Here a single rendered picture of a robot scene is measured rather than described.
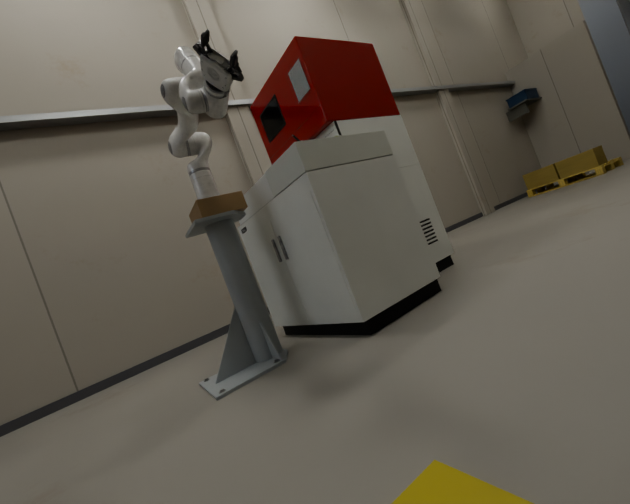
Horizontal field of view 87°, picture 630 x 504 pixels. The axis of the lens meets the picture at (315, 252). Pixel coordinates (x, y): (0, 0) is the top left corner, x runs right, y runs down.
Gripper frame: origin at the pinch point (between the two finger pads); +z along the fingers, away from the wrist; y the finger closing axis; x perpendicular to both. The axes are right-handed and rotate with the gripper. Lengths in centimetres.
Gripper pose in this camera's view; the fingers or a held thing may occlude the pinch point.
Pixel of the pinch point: (219, 45)
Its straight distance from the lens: 115.2
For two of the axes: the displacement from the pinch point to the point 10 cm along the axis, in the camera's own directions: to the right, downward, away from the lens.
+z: 3.2, -1.8, -9.3
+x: 4.4, -8.4, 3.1
